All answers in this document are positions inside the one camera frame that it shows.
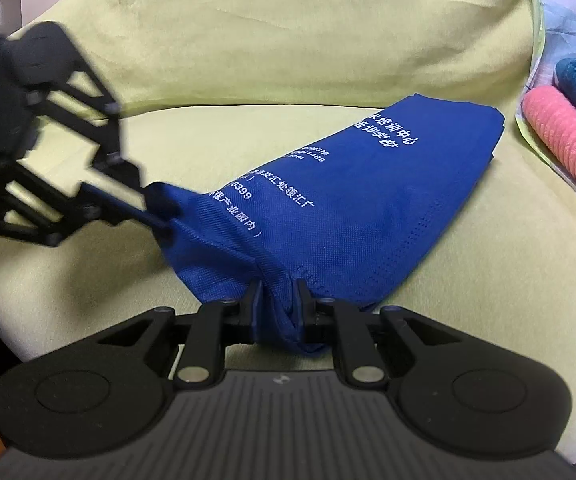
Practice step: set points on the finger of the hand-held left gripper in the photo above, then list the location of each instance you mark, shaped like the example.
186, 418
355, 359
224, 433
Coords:
83, 212
113, 160

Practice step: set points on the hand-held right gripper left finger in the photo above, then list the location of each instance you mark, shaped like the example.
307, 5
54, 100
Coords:
255, 310

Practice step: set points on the pink rolled towel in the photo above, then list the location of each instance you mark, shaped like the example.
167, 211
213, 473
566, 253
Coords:
567, 135

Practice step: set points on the blue shopping bag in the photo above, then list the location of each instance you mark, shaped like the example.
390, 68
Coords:
367, 200

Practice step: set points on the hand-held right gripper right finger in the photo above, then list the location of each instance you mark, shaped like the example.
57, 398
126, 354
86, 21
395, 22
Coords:
302, 310

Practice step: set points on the light printed cloth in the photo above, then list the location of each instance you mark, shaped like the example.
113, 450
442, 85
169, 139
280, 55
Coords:
557, 10

